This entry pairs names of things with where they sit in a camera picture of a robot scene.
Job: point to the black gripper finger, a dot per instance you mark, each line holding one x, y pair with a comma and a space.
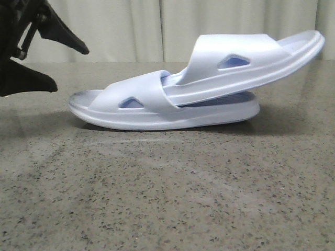
16, 78
53, 28

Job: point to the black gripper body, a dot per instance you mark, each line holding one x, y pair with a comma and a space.
19, 23

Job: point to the light blue slipper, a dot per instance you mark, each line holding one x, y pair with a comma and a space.
140, 103
222, 65

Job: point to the beige background curtain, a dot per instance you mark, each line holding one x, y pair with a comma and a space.
157, 31

